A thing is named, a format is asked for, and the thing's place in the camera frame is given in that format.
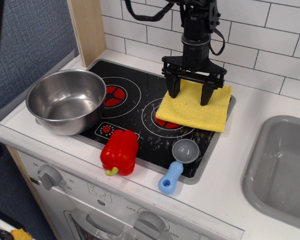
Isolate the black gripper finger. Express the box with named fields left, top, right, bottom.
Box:
left=200, top=82, right=215, bottom=106
left=165, top=73, right=181, bottom=99

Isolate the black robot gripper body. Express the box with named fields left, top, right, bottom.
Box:
left=162, top=40, right=227, bottom=89

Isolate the yellow towel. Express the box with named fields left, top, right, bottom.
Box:
left=155, top=80, right=233, bottom=133

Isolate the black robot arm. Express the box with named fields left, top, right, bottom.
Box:
left=162, top=0, right=227, bottom=106

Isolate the metal bowl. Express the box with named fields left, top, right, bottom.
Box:
left=25, top=69, right=107, bottom=136

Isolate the black toy stovetop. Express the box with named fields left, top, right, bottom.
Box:
left=78, top=59, right=236, bottom=185

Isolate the blue grey toy scoop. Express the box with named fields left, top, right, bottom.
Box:
left=158, top=139, right=200, bottom=195

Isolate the red toy bell pepper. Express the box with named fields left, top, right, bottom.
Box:
left=100, top=129, right=139, bottom=176

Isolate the grey toy sink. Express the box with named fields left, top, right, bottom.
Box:
left=242, top=115, right=300, bottom=229

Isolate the grey right oven knob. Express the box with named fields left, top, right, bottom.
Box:
left=133, top=211, right=166, bottom=240

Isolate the grey oven knob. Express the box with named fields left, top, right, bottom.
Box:
left=133, top=211, right=166, bottom=240
left=37, top=164, right=63, bottom=191

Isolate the grey left oven knob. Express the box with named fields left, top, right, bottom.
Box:
left=37, top=164, right=63, bottom=191

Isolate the white toy oven front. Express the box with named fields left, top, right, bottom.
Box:
left=18, top=152, right=244, bottom=240

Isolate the yellow black object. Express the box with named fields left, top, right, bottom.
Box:
left=0, top=228, right=33, bottom=240

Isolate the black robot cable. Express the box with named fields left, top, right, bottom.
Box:
left=124, top=0, right=175, bottom=22

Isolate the grey oven door handle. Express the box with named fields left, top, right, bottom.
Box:
left=71, top=208, right=135, bottom=240

